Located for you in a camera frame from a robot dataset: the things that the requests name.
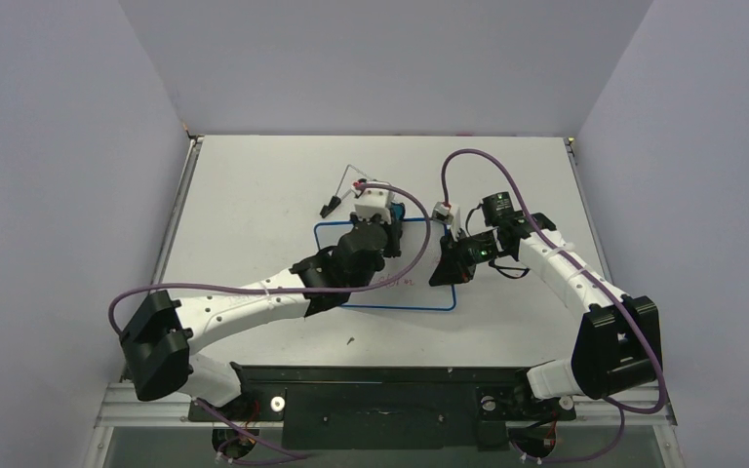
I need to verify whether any blue framed whiteboard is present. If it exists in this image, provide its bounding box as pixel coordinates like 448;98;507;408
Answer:
344;217;456;312

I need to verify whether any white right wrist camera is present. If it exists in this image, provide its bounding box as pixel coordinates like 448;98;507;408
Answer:
430;201;462;240

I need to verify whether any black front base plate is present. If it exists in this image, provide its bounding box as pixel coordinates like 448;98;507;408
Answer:
221;366;576;452

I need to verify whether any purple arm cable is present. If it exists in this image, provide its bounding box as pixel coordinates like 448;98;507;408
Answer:
440;148;668;415
107;181;433;337

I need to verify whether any aluminium table edge rail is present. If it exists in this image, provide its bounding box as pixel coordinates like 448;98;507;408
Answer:
119;136;205;382

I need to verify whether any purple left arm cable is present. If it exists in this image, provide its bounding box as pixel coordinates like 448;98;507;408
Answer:
107;181;433;337

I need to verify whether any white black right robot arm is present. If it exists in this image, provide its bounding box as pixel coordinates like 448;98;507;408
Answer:
429;192;661;416

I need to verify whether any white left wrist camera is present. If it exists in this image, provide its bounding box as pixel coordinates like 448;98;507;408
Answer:
352;181;394;224

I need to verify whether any wire whiteboard stand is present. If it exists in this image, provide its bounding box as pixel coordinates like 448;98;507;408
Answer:
319;164;390;218

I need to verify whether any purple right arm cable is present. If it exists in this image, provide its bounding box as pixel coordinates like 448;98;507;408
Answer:
440;148;668;415

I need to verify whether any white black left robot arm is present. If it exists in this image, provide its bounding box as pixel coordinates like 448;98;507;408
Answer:
119;219;403;419

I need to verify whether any teal whiteboard eraser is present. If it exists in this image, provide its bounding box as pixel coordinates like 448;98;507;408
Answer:
390;203;406;223

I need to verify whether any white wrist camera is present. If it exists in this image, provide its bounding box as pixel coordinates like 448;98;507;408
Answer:
430;201;462;240
352;181;394;224

